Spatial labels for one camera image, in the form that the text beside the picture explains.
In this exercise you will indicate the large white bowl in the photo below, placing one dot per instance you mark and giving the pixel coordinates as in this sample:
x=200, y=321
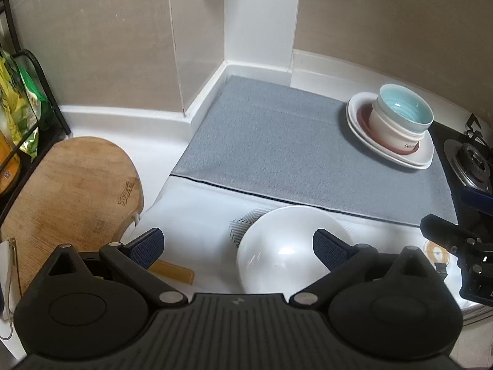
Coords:
x=285, y=246

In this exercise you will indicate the white plate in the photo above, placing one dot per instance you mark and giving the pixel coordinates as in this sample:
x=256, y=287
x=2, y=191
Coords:
x=418, y=166
x=425, y=150

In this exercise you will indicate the small wooden board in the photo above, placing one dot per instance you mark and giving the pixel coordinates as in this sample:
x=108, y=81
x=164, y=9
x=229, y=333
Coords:
x=173, y=272

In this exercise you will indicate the black gas stove burner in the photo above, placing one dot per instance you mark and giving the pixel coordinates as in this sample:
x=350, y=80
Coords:
x=470, y=158

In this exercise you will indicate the grey mat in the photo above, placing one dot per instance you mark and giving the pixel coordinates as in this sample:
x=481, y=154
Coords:
x=277, y=142

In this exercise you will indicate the wooden cutting board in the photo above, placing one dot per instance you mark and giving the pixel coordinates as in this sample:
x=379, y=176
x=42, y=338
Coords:
x=77, y=185

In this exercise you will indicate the white printed bowl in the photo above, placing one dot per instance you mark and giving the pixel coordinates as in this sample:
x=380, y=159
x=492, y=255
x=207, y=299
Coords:
x=385, y=137

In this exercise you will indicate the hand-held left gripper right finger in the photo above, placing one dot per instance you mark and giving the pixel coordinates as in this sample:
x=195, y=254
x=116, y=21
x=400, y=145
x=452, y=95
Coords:
x=329, y=248

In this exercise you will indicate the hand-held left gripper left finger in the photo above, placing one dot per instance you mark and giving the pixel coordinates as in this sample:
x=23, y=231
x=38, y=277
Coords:
x=148, y=244

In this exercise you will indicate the orange jar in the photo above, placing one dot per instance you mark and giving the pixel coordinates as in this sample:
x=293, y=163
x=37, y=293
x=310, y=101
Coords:
x=7, y=165

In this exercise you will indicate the brown plate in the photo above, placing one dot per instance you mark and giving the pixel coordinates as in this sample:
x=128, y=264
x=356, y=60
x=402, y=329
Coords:
x=362, y=118

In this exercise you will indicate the white bowl blue inside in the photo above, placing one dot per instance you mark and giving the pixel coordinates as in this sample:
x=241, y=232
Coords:
x=404, y=106

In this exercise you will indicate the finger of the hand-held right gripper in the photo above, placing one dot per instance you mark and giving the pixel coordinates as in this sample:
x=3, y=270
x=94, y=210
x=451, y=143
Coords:
x=443, y=229
x=475, y=197

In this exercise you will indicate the white patterned mat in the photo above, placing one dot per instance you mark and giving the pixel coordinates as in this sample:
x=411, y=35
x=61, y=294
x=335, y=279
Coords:
x=200, y=208

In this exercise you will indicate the yellow green snack packet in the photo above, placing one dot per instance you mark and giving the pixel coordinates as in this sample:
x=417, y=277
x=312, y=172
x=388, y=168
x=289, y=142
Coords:
x=11, y=104

